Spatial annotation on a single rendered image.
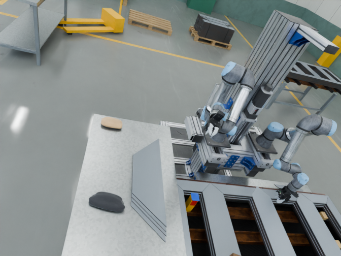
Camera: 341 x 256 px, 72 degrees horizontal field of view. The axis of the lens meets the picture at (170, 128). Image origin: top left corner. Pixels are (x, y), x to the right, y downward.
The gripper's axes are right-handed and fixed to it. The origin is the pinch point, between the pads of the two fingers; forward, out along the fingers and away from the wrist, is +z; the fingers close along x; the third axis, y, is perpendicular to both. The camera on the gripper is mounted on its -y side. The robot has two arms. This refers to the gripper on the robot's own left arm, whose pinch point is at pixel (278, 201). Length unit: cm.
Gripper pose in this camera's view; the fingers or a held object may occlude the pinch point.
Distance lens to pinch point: 221.3
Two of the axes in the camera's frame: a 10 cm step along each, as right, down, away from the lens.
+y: -9.5, -1.6, -2.7
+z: -3.0, 7.2, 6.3
